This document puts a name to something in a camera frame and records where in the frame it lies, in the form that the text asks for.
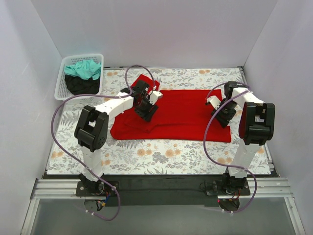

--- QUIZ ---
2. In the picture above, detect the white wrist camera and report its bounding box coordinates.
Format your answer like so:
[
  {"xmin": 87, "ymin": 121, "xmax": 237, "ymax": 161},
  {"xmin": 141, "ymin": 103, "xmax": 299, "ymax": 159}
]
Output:
[
  {"xmin": 205, "ymin": 95, "xmax": 221, "ymax": 109},
  {"xmin": 149, "ymin": 91, "xmax": 163, "ymax": 105}
]

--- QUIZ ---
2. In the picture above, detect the black t shirt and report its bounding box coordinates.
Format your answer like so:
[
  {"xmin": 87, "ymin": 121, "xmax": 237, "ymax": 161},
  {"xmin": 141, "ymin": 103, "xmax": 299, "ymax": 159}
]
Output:
[{"xmin": 65, "ymin": 74, "xmax": 100, "ymax": 95}]

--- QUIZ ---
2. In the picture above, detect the teal t shirt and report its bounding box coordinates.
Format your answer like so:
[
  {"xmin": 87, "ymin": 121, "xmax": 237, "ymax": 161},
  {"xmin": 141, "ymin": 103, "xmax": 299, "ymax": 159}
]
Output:
[{"xmin": 64, "ymin": 59, "xmax": 102, "ymax": 81}]

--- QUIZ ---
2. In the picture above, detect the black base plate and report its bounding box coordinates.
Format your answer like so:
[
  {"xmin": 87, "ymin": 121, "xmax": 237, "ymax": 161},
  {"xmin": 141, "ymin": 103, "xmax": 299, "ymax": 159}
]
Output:
[{"xmin": 76, "ymin": 175, "xmax": 252, "ymax": 207}]

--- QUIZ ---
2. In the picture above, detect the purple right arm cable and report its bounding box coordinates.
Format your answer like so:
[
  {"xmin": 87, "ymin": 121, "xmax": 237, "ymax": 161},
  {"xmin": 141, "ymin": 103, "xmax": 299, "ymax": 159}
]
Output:
[{"xmin": 203, "ymin": 82, "xmax": 259, "ymax": 213}]

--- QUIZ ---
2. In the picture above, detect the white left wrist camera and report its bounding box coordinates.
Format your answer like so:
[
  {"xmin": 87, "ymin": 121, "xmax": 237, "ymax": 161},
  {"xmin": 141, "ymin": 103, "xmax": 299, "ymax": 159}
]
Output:
[{"xmin": 149, "ymin": 91, "xmax": 163, "ymax": 105}]

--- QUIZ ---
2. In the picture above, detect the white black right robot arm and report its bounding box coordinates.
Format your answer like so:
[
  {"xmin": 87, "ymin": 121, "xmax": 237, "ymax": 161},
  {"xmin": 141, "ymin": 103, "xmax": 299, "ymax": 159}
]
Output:
[{"xmin": 206, "ymin": 81, "xmax": 276, "ymax": 195}]

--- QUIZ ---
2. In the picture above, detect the floral patterned table mat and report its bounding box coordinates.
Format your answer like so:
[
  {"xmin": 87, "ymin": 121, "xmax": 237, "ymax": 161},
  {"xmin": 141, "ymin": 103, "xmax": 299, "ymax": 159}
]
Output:
[{"xmin": 46, "ymin": 68, "xmax": 271, "ymax": 175}]

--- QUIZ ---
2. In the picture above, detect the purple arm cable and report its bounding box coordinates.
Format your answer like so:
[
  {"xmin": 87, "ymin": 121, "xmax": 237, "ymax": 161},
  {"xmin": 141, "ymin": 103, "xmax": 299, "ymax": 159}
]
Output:
[
  {"xmin": 203, "ymin": 82, "xmax": 259, "ymax": 213},
  {"xmin": 52, "ymin": 65, "xmax": 157, "ymax": 221}
]

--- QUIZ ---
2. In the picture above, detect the red t shirt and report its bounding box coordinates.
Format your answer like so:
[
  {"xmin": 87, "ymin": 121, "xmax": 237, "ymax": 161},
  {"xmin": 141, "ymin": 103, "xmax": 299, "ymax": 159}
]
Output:
[{"xmin": 110, "ymin": 89, "xmax": 231, "ymax": 142}]

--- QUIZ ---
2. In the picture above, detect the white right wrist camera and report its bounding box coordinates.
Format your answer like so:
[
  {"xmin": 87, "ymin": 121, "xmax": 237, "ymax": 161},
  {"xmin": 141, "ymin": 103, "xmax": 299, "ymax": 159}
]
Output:
[{"xmin": 205, "ymin": 95, "xmax": 221, "ymax": 109}]

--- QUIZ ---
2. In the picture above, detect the white plastic laundry basket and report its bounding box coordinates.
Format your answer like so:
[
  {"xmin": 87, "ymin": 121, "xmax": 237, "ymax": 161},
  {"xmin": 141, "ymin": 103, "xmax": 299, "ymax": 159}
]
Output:
[{"xmin": 54, "ymin": 53, "xmax": 104, "ymax": 101}]

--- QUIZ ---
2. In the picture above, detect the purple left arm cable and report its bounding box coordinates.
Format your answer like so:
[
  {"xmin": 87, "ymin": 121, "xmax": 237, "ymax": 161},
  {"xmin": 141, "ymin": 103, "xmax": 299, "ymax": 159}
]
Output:
[{"xmin": 52, "ymin": 65, "xmax": 157, "ymax": 221}]

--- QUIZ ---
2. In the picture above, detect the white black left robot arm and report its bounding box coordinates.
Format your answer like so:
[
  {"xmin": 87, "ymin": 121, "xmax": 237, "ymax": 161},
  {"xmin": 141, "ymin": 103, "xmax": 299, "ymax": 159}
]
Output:
[{"xmin": 74, "ymin": 80, "xmax": 163, "ymax": 196}]

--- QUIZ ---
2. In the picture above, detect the aluminium front rail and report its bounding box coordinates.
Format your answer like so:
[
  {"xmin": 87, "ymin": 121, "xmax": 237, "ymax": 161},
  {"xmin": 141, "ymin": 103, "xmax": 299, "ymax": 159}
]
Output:
[{"xmin": 31, "ymin": 178, "xmax": 293, "ymax": 199}]

